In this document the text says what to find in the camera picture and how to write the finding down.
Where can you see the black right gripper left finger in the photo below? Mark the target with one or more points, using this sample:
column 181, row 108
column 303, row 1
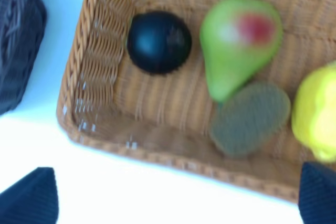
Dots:
column 32, row 199

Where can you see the green pear red blush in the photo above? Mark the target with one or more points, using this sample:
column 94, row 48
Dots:
column 238, row 38

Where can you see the yellow lemon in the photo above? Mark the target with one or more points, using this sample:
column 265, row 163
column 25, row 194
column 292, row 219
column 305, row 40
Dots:
column 313, row 113

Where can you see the brown kiwi fruit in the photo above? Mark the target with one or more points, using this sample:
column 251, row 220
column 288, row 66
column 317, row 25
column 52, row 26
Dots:
column 250, row 118

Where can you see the orange wicker basket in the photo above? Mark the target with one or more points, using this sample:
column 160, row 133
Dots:
column 107, row 103

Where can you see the dark brown wicker basket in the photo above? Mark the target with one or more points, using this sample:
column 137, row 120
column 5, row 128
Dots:
column 23, row 25

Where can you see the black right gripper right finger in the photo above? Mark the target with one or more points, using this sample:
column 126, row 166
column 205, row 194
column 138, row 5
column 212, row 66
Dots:
column 317, row 194

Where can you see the dark green mangosteen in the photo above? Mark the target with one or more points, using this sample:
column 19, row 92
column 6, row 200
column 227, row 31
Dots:
column 158, row 42

